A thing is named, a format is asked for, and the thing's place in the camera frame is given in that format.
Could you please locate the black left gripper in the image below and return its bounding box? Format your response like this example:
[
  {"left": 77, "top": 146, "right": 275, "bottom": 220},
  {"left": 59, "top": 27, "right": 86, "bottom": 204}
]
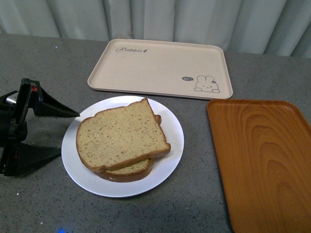
[{"left": 0, "top": 79, "right": 80, "bottom": 176}]

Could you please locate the brown wooden tray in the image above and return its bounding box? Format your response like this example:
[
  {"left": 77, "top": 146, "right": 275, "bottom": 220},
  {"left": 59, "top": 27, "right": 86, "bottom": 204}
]
[{"left": 207, "top": 100, "right": 311, "bottom": 233}]

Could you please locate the white round plate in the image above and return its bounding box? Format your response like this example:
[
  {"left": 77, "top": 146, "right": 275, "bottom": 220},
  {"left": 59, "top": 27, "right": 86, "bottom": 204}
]
[{"left": 61, "top": 96, "right": 184, "bottom": 198}]

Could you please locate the pink rabbit tray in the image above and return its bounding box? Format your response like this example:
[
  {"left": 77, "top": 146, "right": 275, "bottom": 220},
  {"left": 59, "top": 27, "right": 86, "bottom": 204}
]
[{"left": 87, "top": 39, "right": 233, "bottom": 100}]

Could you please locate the grey curtain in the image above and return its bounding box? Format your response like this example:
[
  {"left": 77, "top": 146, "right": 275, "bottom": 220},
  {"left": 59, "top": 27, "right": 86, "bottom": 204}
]
[{"left": 0, "top": 0, "right": 311, "bottom": 58}]

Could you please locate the bread slice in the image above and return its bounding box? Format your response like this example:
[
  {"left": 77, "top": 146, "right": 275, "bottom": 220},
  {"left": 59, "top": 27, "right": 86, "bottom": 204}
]
[
  {"left": 76, "top": 98, "right": 171, "bottom": 172},
  {"left": 93, "top": 115, "right": 162, "bottom": 183}
]

